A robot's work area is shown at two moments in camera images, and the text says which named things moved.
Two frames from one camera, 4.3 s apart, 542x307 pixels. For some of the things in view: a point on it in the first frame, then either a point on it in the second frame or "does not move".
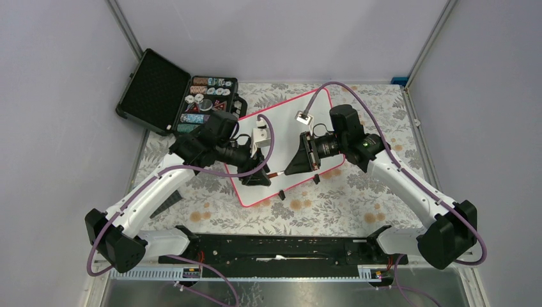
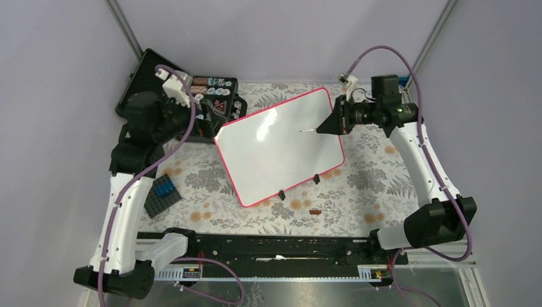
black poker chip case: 166,100 does not move
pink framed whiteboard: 287,131 does not move
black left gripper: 262,178 to 209,126
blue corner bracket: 400,80 does not move
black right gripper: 306,160 to 339,122
